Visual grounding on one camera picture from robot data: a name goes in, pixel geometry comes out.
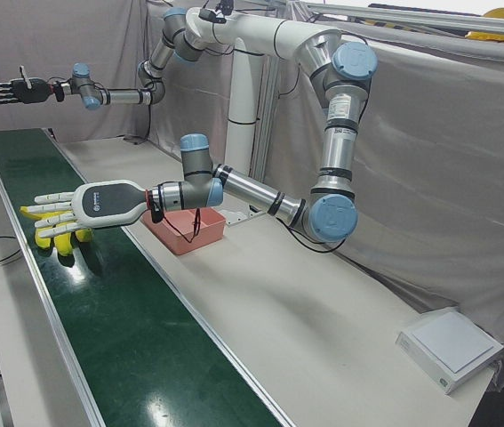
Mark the green conveyor belt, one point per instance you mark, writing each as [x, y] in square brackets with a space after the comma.
[100, 311]

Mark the aluminium overhead beam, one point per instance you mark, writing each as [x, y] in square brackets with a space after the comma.
[411, 18]

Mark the grey backdrop curtain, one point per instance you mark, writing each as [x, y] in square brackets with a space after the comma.
[434, 155]

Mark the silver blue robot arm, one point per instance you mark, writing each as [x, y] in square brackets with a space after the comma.
[122, 95]
[338, 147]

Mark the yellow plastic banana bunch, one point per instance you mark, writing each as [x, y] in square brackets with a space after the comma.
[62, 242]

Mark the white flat box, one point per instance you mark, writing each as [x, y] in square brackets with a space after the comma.
[451, 347]

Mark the aluminium frame column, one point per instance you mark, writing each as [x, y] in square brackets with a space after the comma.
[269, 111]

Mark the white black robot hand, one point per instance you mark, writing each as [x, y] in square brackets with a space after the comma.
[105, 204]
[25, 91]

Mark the yellow hard hat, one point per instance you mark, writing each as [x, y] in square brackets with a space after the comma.
[500, 12]
[493, 36]

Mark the black torso camera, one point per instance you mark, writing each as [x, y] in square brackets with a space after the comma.
[211, 14]

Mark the pink plastic basket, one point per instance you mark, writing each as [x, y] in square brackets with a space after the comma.
[198, 229]

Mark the white robot torso column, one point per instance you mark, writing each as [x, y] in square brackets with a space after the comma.
[242, 89]

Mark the white metal bracket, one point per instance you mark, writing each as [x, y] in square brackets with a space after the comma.
[238, 218]

